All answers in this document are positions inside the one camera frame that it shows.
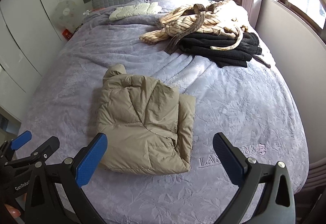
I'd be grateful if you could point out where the beige puffer down jacket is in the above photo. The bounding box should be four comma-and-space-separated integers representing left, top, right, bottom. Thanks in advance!
96, 64, 196, 175

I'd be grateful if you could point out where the left hand on gripper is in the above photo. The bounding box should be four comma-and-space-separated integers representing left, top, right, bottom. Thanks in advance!
3, 194, 26, 219

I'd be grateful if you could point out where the white wardrobe with drawers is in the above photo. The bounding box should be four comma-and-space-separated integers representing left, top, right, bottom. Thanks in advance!
1, 0, 63, 121

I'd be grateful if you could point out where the red small box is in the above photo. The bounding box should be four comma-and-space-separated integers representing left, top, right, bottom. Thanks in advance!
62, 29, 73, 41

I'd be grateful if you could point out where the white round desk fan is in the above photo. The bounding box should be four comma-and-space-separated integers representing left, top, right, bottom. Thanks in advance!
53, 0, 79, 32

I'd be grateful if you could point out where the black folded fleece garment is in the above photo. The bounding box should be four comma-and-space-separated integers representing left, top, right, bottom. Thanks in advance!
177, 32, 262, 68

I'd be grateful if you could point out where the pale green folded garment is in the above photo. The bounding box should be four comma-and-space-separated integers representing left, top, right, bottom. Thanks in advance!
109, 2, 162, 21

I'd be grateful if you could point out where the cream striped robe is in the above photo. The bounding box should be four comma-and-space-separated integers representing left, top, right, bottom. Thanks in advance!
139, 0, 250, 54

